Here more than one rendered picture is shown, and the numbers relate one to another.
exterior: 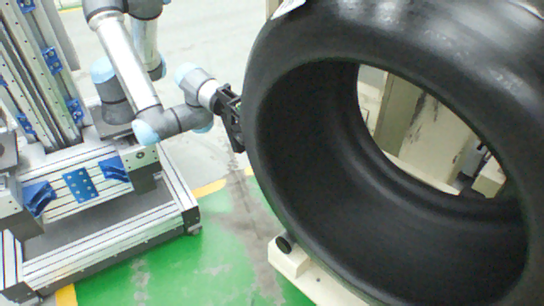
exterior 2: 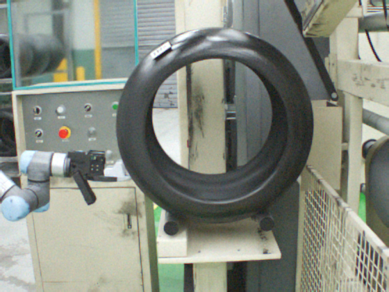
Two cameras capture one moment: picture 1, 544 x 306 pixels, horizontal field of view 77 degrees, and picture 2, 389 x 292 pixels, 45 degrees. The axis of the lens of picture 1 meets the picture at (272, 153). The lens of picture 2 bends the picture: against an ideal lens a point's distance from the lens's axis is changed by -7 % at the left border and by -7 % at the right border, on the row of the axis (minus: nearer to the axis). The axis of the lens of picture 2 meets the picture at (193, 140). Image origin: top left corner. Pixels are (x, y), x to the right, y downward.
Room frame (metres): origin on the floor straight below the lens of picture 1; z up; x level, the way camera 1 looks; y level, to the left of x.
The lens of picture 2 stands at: (-0.61, 0.87, 1.43)
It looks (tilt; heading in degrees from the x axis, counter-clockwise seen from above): 11 degrees down; 316
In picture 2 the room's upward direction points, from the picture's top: 2 degrees counter-clockwise
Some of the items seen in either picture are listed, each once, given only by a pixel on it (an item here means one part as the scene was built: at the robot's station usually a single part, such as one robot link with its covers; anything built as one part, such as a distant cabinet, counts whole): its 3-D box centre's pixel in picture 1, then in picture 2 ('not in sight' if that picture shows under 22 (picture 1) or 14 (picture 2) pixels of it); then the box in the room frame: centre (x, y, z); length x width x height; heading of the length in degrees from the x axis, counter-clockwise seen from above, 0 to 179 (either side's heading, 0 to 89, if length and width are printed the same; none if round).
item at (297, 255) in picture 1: (328, 216); (174, 227); (0.54, -0.15, 0.83); 0.36 x 0.09 x 0.06; 136
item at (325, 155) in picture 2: not in sight; (315, 143); (0.34, -0.67, 1.05); 0.20 x 0.15 x 0.30; 136
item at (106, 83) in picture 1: (110, 76); not in sight; (1.15, 0.61, 0.88); 0.13 x 0.12 x 0.14; 125
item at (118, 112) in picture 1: (118, 103); not in sight; (1.15, 0.61, 0.77); 0.15 x 0.15 x 0.10
